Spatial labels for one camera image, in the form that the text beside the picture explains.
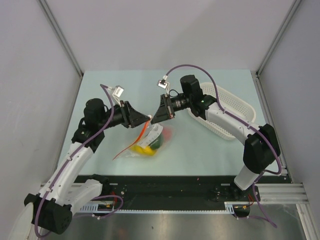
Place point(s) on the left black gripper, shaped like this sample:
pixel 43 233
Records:
pixel 131 118

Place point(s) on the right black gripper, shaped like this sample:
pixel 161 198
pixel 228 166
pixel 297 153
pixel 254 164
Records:
pixel 165 110

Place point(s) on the clear zip top bag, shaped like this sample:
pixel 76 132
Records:
pixel 148 134

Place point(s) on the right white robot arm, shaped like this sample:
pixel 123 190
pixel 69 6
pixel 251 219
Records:
pixel 261 147

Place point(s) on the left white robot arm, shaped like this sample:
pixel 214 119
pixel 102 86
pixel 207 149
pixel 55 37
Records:
pixel 55 205

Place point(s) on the yellow fake bananas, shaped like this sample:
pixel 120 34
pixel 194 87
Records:
pixel 144 151

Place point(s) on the green fake pepper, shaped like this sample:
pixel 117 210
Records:
pixel 157 143

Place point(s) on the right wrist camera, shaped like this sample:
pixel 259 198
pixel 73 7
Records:
pixel 162 83

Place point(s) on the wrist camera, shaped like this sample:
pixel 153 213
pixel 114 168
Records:
pixel 117 91
pixel 162 83

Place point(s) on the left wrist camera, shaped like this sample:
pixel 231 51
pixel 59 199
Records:
pixel 117 91

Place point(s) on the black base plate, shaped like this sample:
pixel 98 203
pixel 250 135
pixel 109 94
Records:
pixel 176 192

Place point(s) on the white cable duct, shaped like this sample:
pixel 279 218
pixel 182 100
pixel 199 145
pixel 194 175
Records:
pixel 223 208

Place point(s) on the aluminium frame rail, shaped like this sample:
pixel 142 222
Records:
pixel 282 193

